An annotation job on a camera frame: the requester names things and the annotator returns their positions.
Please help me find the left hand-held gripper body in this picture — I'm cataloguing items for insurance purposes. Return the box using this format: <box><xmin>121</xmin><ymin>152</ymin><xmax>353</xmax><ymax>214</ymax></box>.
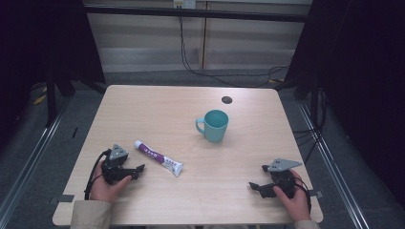
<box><xmin>101</xmin><ymin>143</ymin><xmax>135</xmax><ymax>186</ymax></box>

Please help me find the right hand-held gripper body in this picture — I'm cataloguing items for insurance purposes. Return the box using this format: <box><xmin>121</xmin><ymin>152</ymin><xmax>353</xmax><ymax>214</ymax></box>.
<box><xmin>266</xmin><ymin>157</ymin><xmax>304</xmax><ymax>199</ymax></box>

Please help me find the person's left hand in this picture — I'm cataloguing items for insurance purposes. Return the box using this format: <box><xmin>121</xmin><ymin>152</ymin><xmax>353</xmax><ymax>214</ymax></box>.
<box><xmin>90</xmin><ymin>160</ymin><xmax>133</xmax><ymax>204</ymax></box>

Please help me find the person's right hand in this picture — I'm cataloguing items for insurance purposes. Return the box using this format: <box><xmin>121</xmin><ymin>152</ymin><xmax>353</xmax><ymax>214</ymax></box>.
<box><xmin>272</xmin><ymin>169</ymin><xmax>312</xmax><ymax>222</ymax></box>

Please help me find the white and purple toothpaste tube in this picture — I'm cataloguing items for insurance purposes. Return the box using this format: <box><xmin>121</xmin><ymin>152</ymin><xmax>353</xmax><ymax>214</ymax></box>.
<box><xmin>133</xmin><ymin>139</ymin><xmax>184</xmax><ymax>178</ymax></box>

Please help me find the black metal stand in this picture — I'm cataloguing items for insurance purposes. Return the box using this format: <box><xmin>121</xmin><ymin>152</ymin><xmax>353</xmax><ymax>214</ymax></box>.
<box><xmin>45</xmin><ymin>60</ymin><xmax>59</xmax><ymax>129</ymax></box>

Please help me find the yellow floor tape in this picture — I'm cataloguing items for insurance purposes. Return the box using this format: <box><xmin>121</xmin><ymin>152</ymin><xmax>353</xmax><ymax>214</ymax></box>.
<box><xmin>32</xmin><ymin>85</ymin><xmax>49</xmax><ymax>106</ymax></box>

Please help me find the black curtain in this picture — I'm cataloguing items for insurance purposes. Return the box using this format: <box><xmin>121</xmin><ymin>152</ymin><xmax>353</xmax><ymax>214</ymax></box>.
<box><xmin>280</xmin><ymin>0</ymin><xmax>405</xmax><ymax>209</ymax></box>
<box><xmin>0</xmin><ymin>0</ymin><xmax>108</xmax><ymax>151</ymax></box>

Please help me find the black horizontal bar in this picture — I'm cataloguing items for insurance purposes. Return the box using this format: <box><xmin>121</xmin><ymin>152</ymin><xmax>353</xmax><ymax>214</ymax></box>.
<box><xmin>83</xmin><ymin>5</ymin><xmax>311</xmax><ymax>24</ymax></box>

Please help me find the left hand-held gripper black cable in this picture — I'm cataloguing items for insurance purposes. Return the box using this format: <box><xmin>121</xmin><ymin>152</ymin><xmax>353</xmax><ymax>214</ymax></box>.
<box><xmin>83</xmin><ymin>148</ymin><xmax>113</xmax><ymax>201</ymax></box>

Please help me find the hand-held gripper black cable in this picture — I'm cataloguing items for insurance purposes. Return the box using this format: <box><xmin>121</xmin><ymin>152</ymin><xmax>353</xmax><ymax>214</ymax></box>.
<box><xmin>83</xmin><ymin>148</ymin><xmax>113</xmax><ymax>201</ymax></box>
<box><xmin>292</xmin><ymin>176</ymin><xmax>313</xmax><ymax>214</ymax></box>

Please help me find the right hand-held gripper black cable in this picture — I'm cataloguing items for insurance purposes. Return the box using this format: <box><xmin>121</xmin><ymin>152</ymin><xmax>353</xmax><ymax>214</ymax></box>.
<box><xmin>292</xmin><ymin>176</ymin><xmax>313</xmax><ymax>214</ymax></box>

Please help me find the bundle of black floor cables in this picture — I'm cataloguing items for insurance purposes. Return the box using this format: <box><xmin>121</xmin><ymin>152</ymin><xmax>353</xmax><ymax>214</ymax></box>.
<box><xmin>291</xmin><ymin>87</ymin><xmax>330</xmax><ymax>165</ymax></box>

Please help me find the metal floor rail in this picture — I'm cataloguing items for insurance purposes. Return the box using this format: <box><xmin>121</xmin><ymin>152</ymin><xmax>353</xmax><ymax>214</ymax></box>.
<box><xmin>0</xmin><ymin>94</ymin><xmax>74</xmax><ymax>222</ymax></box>
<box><xmin>296</xmin><ymin>100</ymin><xmax>372</xmax><ymax>229</ymax></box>

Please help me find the teal cup with handle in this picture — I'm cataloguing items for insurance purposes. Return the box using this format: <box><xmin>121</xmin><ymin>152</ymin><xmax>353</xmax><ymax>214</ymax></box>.
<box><xmin>195</xmin><ymin>109</ymin><xmax>230</xmax><ymax>143</ymax></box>

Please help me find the black cable hanging from outlet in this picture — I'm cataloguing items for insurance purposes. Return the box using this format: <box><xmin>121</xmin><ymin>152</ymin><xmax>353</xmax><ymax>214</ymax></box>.
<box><xmin>177</xmin><ymin>6</ymin><xmax>290</xmax><ymax>89</ymax></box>

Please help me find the white wall power outlet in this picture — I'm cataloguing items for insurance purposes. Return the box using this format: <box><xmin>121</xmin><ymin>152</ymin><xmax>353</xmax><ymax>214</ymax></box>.
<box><xmin>172</xmin><ymin>0</ymin><xmax>197</xmax><ymax>10</ymax></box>

